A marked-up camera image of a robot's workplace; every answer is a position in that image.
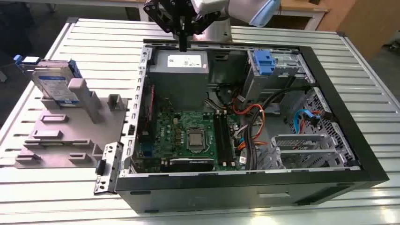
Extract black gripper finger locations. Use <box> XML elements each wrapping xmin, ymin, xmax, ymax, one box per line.
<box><xmin>143</xmin><ymin>0</ymin><xmax>184</xmax><ymax>52</ymax></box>
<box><xmin>184</xmin><ymin>10</ymin><xmax>220</xmax><ymax>52</ymax></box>

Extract hard disk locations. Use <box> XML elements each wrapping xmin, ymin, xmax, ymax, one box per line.
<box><xmin>14</xmin><ymin>55</ymin><xmax>83</xmax><ymax>107</ymax></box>

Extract blue SATA wire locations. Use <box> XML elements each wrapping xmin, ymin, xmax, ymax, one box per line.
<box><xmin>294</xmin><ymin>109</ymin><xmax>322</xmax><ymax>135</ymax></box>

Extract red orange disk power wire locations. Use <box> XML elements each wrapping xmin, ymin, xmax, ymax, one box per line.
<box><xmin>312</xmin><ymin>110</ymin><xmax>342</xmax><ymax>128</ymax></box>

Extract blue drive latch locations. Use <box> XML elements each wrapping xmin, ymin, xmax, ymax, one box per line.
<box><xmin>255</xmin><ymin>50</ymin><xmax>278</xmax><ymax>76</ymax></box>

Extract grey power supply unit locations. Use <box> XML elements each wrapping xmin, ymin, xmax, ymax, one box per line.
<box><xmin>147</xmin><ymin>50</ymin><xmax>210</xmax><ymax>112</ymax></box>

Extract metal drive cage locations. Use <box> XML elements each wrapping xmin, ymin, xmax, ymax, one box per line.
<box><xmin>243</xmin><ymin>49</ymin><xmax>316</xmax><ymax>100</ymax></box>

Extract black office chair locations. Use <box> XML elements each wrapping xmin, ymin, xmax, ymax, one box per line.
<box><xmin>0</xmin><ymin>0</ymin><xmax>35</xmax><ymax>58</ymax></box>

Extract silver CPU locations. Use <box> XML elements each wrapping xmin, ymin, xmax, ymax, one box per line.
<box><xmin>187</xmin><ymin>131</ymin><xmax>207</xmax><ymax>150</ymax></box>

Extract CPU socket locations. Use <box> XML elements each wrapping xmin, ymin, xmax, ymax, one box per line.
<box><xmin>184</xmin><ymin>126</ymin><xmax>211</xmax><ymax>154</ymax></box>

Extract green motherboard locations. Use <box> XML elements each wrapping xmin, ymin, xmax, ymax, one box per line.
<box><xmin>134</xmin><ymin>111</ymin><xmax>248</xmax><ymax>174</ymax></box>

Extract grey parts rack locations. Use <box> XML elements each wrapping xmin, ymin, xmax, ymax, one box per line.
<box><xmin>15</xmin><ymin>78</ymin><xmax>134</xmax><ymax>169</ymax></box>

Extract black graphics card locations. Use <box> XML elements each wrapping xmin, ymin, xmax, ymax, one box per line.
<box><xmin>162</xmin><ymin>157</ymin><xmax>216</xmax><ymax>173</ymax></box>

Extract brown board panel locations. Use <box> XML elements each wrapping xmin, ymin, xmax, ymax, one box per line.
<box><xmin>315</xmin><ymin>0</ymin><xmax>400</xmax><ymax>61</ymax></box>

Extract black PC case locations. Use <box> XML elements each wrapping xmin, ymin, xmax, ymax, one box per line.
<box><xmin>114</xmin><ymin>38</ymin><xmax>391</xmax><ymax>214</ymax></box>

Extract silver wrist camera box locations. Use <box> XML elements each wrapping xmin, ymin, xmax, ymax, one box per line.
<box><xmin>190</xmin><ymin>0</ymin><xmax>232</xmax><ymax>17</ymax></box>

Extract wooden desk white frame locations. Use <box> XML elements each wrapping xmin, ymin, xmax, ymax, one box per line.
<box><xmin>124</xmin><ymin>0</ymin><xmax>332</xmax><ymax>31</ymax></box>

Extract thin red wire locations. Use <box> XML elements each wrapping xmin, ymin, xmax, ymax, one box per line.
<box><xmin>142</xmin><ymin>84</ymin><xmax>156</xmax><ymax>136</ymax></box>

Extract yellow black power wires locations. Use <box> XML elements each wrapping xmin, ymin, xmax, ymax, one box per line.
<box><xmin>204</xmin><ymin>85</ymin><xmax>240</xmax><ymax>112</ymax></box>

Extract orange wire bundle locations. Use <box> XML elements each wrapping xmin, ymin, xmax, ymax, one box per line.
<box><xmin>232</xmin><ymin>104</ymin><xmax>271</xmax><ymax>152</ymax></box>

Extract black cable bundle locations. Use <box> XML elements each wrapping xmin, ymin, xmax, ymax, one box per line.
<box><xmin>243</xmin><ymin>85</ymin><xmax>314</xmax><ymax>171</ymax></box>

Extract metal expansion slot bracket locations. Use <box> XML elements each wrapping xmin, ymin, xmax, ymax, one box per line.
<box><xmin>92</xmin><ymin>142</ymin><xmax>124</xmax><ymax>196</ymax></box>

